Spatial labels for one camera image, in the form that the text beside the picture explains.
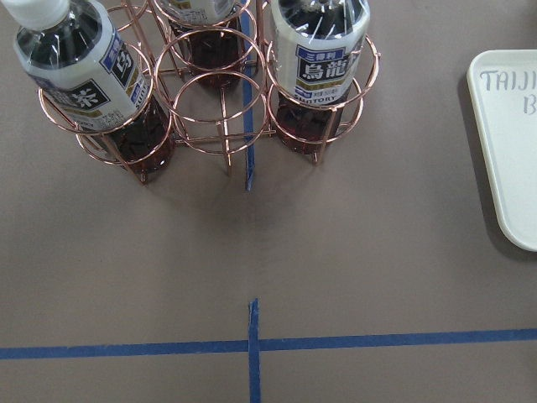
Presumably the tea bottle left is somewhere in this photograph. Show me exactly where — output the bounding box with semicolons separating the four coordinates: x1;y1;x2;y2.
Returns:
3;1;173;173

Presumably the tea bottle back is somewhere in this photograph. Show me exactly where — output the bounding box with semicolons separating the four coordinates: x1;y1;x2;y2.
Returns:
157;1;244;76

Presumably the cream bear tray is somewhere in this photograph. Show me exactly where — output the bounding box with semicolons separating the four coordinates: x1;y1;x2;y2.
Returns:
467;50;536;252

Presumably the tea bottle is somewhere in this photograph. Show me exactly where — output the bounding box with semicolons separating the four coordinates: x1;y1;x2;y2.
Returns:
3;1;173;173
157;1;244;76
271;1;371;154

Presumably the tea bottle middle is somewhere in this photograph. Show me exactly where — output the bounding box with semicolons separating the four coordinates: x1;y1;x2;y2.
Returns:
271;1;371;154

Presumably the copper wire bottle rack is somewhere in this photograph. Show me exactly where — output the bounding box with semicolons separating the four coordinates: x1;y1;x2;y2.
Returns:
37;1;381;189

